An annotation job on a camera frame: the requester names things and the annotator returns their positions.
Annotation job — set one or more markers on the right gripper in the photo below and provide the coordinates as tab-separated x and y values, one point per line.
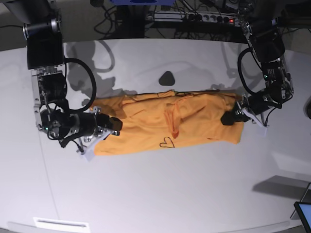
94	124

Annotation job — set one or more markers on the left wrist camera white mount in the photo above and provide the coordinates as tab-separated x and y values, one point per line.
243	112

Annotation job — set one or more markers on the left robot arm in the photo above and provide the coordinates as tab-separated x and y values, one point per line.
267	48

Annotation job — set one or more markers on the tablet on stand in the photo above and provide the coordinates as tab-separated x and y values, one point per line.
302	209

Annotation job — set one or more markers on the white power strip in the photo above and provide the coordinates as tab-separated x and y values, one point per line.
206	17

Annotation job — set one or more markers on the dark round object right edge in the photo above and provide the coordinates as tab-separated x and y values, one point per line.
307	108

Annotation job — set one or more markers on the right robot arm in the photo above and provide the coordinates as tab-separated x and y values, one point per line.
45	52

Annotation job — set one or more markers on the orange T-shirt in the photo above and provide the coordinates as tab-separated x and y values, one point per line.
155	121

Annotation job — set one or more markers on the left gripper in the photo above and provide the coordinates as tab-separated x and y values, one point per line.
257	104

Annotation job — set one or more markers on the black triangular object on table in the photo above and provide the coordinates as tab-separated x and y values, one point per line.
167	79

